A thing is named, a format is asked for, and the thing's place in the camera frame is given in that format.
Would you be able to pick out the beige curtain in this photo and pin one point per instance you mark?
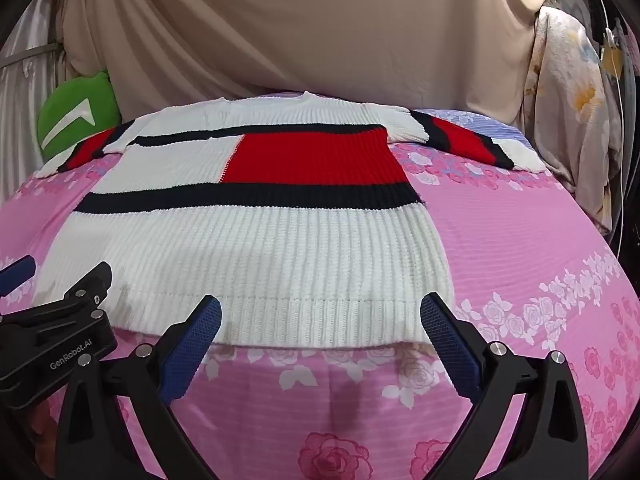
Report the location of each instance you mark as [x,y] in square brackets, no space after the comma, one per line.
[300,25]

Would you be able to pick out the cream floral cloth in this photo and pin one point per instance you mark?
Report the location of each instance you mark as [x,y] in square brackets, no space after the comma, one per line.
[565,110]

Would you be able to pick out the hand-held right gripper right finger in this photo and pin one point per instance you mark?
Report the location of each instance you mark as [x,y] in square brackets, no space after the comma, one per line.
[450,347]

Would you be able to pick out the yellowish hanging tag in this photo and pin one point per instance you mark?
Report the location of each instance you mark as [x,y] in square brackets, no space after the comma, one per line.
[612,55]

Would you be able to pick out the pink floral bed sheet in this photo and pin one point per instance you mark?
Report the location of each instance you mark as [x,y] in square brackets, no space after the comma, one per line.
[500,240]

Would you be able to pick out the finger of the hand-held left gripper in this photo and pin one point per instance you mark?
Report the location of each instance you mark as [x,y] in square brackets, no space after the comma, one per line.
[87,290]
[15,274]

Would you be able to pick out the green plush pillow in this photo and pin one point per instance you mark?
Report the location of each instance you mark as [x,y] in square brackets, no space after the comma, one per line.
[75,105]

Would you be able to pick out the grey silky curtain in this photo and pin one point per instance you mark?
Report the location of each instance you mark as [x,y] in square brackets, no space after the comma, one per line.
[25,95]

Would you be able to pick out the white red navy knit sweater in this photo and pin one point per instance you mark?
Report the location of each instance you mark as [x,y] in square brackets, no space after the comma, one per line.
[250,260]

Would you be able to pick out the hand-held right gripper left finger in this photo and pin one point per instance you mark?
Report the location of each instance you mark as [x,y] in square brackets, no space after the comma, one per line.
[192,347]

